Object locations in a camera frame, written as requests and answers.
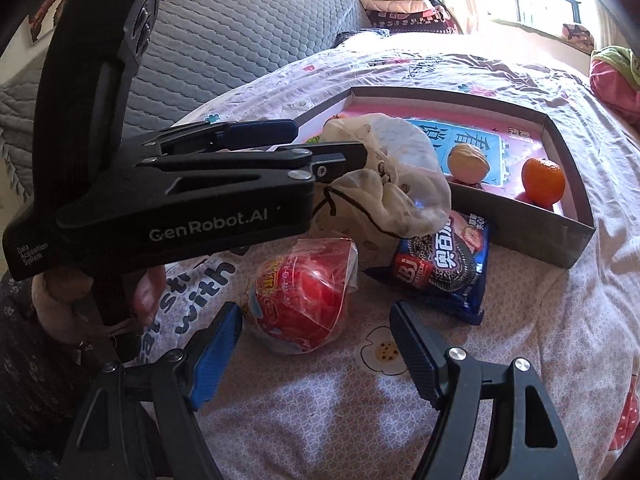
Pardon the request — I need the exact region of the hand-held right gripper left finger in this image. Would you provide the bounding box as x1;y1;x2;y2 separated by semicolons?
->
60;301;244;480

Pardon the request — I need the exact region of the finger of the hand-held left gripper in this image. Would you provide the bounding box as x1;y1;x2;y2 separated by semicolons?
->
162;119;301;153
142;142;371;183

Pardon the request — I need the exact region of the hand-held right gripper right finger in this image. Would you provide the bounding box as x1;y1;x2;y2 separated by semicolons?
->
389;301;581;480

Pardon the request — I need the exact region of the sheer drawstring pouch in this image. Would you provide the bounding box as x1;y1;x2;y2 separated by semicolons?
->
307;112;453;241

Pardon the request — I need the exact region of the blue cookie packet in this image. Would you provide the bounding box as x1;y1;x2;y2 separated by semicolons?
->
364;211;492;326

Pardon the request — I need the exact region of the plastic-wrapped toy egg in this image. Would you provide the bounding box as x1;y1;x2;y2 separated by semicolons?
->
242;236;360;356

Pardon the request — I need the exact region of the walnut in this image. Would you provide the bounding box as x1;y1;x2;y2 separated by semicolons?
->
447;143;490;184

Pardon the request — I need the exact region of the grey cardboard box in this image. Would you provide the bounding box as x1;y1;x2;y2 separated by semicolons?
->
295;86;597;269

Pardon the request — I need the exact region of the orange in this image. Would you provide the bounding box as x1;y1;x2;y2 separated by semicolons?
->
521;157;567;206

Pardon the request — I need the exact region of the person's left hand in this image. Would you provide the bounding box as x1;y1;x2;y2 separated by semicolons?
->
31;265;168;346

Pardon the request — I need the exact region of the grey quilted headboard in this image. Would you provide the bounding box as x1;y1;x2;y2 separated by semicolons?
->
0;0;373;196

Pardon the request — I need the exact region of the strawberry printed bed sheet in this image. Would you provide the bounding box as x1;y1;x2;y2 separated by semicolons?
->
135;35;640;480

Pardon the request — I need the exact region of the pink book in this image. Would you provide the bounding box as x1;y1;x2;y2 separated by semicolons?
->
305;107;566;211

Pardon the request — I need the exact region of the dark patterned folded blanket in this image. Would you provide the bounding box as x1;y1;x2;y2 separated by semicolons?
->
365;7;463;36

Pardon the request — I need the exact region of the pink folded blanket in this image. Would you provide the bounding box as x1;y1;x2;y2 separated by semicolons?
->
365;0;441;15

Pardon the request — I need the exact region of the patterned cushion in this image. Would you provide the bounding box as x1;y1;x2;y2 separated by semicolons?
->
561;24;596;51

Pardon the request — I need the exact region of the pink clothing pile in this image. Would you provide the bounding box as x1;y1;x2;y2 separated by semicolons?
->
589;57;640;126

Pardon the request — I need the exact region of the green garment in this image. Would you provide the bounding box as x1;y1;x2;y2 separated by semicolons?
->
590;45;640;86

